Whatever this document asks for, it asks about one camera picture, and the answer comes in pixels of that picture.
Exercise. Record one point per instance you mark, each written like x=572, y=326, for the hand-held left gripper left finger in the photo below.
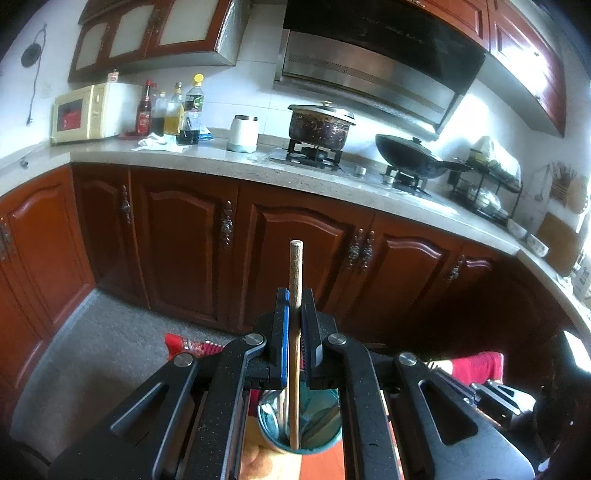
x=285, y=341

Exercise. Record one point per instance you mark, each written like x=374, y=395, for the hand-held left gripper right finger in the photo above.
x=308, y=341

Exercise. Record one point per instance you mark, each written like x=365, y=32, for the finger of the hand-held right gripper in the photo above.
x=498, y=401

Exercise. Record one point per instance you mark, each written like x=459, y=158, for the teal cup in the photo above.
x=318, y=429

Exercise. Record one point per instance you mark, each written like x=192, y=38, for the red yellow orange blanket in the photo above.
x=475, y=367

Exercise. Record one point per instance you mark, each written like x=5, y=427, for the brown wooden cabinet door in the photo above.
x=46, y=249
x=101, y=230
x=268, y=249
x=406, y=272
x=180, y=249
x=485, y=272

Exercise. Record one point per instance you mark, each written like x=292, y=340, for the white plastic bottle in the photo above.
x=582, y=280

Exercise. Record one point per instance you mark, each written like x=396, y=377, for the wooden cutting board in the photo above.
x=561, y=244

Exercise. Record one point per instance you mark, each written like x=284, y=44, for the gas stove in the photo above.
x=323, y=159

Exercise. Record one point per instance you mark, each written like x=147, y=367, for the black cooking pot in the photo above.
x=318, y=131

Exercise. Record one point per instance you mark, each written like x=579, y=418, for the black wok with lid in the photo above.
x=406, y=154

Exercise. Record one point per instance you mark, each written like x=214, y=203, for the white canister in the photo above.
x=242, y=134

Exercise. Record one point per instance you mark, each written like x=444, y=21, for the round wooden board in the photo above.
x=579, y=196

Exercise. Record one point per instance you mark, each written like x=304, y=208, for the blue packet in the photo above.
x=206, y=134

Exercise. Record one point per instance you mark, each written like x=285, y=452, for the hanging metal ladle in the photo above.
x=542, y=184

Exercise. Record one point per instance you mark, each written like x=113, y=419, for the small dark glass jar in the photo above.
x=188, y=136

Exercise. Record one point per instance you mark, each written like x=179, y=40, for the hanging utensil holder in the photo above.
x=563, y=182

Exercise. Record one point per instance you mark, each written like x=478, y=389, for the metal pot lid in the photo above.
x=323, y=111

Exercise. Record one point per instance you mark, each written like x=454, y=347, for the white crumpled cloth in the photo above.
x=159, y=144

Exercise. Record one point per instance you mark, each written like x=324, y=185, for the clear plastic bag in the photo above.
x=496, y=154

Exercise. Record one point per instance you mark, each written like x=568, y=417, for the yellow cooking oil bottle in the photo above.
x=173, y=115

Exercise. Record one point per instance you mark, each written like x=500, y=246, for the yellow cap plastic bottle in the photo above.
x=195, y=101

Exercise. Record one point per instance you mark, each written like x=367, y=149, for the dark soy sauce bottle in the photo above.
x=159, y=117

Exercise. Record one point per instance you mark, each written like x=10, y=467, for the red sauce bottle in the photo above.
x=145, y=115

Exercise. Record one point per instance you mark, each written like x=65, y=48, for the stainless steel range hood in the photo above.
x=369, y=60

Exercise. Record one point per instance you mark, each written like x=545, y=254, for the cream microwave oven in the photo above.
x=92, y=113

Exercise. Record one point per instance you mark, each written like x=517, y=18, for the wooden wall cabinet glass doors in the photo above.
x=152, y=32

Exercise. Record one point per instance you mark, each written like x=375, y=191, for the brown wooden wall cabinet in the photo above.
x=526, y=60

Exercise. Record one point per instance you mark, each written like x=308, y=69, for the round black wall fixture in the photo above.
x=30, y=55

